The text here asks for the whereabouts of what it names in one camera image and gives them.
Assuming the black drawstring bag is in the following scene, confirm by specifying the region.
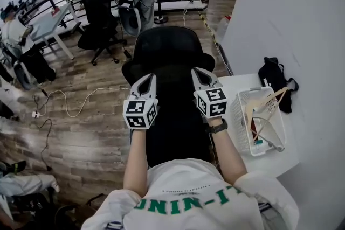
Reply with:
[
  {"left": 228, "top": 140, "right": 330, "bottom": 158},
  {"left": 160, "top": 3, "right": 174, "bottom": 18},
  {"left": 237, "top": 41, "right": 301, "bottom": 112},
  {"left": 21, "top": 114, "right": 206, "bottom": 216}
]
[{"left": 258, "top": 57, "right": 300, "bottom": 114}]

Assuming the black floor cable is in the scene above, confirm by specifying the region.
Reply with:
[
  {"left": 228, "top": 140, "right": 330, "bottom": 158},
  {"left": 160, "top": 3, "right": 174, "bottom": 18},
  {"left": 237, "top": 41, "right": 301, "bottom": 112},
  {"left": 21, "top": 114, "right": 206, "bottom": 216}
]
[{"left": 39, "top": 117, "right": 53, "bottom": 172}]

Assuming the yellow black floor cable cover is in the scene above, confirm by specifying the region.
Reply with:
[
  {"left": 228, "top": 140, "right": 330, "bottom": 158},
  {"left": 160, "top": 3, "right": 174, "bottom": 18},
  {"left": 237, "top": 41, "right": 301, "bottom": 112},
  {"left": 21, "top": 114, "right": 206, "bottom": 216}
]
[{"left": 198, "top": 12, "right": 221, "bottom": 48}]

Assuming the black wrist watch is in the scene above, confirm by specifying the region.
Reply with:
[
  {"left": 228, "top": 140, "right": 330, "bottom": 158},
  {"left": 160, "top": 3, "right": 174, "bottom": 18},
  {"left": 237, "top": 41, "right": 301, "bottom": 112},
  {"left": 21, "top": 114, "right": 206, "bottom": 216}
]
[{"left": 205, "top": 118, "right": 229, "bottom": 135}]

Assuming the clear plastic clothes hanger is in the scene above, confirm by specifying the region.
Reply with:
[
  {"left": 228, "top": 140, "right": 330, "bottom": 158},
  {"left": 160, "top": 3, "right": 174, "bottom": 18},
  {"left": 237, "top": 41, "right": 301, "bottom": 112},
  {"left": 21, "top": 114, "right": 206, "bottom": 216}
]
[{"left": 252, "top": 113, "right": 285, "bottom": 152}]

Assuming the black mesh office chair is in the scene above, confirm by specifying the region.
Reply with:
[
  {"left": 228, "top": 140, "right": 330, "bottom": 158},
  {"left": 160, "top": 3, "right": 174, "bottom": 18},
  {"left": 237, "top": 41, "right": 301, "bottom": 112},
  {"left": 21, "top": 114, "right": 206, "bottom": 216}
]
[
  {"left": 77, "top": 0, "right": 128, "bottom": 67},
  {"left": 121, "top": 26, "right": 216, "bottom": 169}
]

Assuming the white floor cable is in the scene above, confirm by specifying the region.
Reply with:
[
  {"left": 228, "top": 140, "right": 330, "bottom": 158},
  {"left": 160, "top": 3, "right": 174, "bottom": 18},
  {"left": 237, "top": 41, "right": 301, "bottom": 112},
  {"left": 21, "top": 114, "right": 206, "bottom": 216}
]
[{"left": 37, "top": 87, "right": 132, "bottom": 119}]

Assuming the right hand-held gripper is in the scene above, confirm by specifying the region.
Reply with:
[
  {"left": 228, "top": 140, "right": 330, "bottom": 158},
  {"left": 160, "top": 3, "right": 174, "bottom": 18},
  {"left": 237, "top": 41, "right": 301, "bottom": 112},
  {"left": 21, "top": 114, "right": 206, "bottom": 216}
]
[{"left": 190, "top": 67, "right": 229, "bottom": 119}]

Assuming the person's left forearm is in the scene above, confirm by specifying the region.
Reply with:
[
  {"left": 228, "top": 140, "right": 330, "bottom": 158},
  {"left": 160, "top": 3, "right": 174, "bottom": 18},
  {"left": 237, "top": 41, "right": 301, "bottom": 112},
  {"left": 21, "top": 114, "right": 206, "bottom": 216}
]
[{"left": 123, "top": 128, "right": 151, "bottom": 199}]

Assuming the person's white printed t-shirt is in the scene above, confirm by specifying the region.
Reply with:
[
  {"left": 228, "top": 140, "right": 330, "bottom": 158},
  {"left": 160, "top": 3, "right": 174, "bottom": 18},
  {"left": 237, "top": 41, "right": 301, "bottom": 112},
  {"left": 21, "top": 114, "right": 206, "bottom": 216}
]
[{"left": 80, "top": 158, "right": 300, "bottom": 230}]

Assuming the person's right forearm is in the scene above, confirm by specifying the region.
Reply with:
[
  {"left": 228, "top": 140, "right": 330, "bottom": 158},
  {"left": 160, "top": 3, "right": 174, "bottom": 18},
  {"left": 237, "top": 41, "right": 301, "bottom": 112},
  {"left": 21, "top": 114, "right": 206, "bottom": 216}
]
[{"left": 207, "top": 117, "right": 249, "bottom": 185}]

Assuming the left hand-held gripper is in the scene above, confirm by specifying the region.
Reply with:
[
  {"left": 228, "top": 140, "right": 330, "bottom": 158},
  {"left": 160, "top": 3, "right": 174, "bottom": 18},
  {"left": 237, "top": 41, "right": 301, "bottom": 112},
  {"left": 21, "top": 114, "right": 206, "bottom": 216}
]
[{"left": 122, "top": 73, "right": 160, "bottom": 130}]

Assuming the white cloth bundle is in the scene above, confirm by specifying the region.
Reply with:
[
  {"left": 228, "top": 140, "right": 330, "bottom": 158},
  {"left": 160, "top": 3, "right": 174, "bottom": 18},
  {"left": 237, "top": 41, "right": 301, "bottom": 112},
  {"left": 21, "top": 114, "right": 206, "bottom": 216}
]
[{"left": 0, "top": 172, "right": 60, "bottom": 197}]

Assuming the wooden clothes hanger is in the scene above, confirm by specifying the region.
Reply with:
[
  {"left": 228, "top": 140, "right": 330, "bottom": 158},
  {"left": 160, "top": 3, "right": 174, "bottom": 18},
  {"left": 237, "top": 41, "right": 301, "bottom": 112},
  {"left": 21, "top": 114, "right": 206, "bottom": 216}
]
[{"left": 244, "top": 86, "right": 289, "bottom": 143}]

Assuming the white plastic basket container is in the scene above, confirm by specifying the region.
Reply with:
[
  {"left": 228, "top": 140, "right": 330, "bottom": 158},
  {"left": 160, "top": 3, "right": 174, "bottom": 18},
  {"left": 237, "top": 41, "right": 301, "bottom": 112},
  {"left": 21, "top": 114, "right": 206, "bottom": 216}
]
[{"left": 229, "top": 86, "right": 287, "bottom": 157}]

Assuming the black backpack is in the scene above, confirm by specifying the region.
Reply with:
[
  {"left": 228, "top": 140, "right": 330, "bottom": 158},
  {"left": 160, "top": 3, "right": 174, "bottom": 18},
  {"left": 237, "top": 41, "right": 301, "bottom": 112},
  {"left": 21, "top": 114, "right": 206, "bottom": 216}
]
[{"left": 0, "top": 192, "right": 81, "bottom": 230}]

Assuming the white desk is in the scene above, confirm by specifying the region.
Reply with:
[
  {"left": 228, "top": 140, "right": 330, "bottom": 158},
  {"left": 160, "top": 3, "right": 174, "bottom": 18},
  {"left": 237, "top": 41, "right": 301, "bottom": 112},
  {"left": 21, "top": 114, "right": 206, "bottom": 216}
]
[{"left": 28, "top": 2, "right": 85, "bottom": 60}]

